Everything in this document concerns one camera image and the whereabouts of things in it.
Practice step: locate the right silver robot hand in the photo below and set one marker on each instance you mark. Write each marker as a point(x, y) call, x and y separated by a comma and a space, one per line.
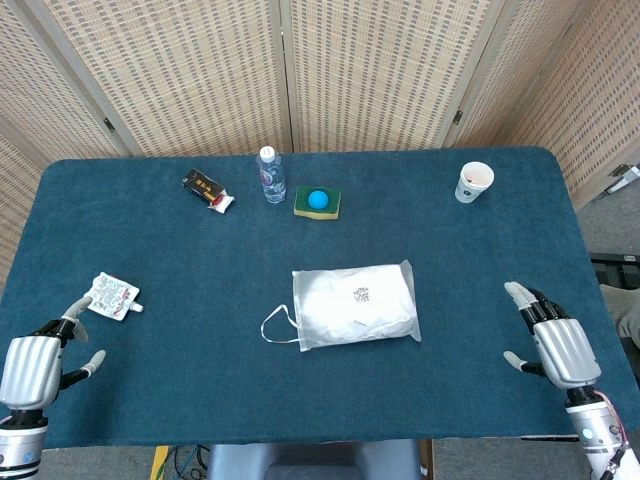
point(565, 350)

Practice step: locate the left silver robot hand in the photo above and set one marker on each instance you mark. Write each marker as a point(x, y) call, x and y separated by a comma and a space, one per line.
point(30, 370)

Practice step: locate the white mesh bag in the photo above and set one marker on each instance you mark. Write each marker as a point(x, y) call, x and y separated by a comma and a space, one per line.
point(406, 272)

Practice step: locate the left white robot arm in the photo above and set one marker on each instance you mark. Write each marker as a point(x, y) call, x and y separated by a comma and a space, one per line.
point(20, 450)

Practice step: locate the beige cloth bundle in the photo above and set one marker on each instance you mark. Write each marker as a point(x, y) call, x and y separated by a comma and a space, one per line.
point(627, 310)

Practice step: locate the white red spout pouch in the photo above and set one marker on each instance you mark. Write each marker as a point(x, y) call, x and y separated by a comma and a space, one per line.
point(112, 295)

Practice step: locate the blue carpeted table surface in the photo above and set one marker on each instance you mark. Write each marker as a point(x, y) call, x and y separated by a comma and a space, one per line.
point(200, 350)

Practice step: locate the white metal screen foot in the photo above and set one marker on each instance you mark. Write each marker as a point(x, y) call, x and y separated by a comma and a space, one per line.
point(625, 177)

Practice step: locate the white paper cup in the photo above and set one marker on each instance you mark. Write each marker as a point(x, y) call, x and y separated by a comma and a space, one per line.
point(470, 187)

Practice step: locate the black snack box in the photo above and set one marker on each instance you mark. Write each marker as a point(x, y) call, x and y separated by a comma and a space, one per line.
point(200, 185)

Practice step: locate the metal screen hinge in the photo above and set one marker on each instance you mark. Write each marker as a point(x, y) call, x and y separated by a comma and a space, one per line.
point(457, 118)
point(108, 124)

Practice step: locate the green yellow sponge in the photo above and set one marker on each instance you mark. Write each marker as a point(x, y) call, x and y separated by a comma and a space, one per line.
point(333, 204)

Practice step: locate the grey blue chair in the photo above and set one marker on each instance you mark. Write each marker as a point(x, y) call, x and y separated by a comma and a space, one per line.
point(310, 460)

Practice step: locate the blue ball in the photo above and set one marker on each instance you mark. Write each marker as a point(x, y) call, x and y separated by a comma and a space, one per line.
point(318, 199)

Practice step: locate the clear plastic water bottle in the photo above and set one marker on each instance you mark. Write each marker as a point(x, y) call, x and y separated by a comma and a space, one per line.
point(271, 180)

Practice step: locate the woven bamboo folding screen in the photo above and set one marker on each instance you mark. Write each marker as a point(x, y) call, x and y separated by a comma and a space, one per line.
point(200, 75)

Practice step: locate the black equipment frame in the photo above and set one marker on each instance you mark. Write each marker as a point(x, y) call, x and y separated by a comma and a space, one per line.
point(615, 270)

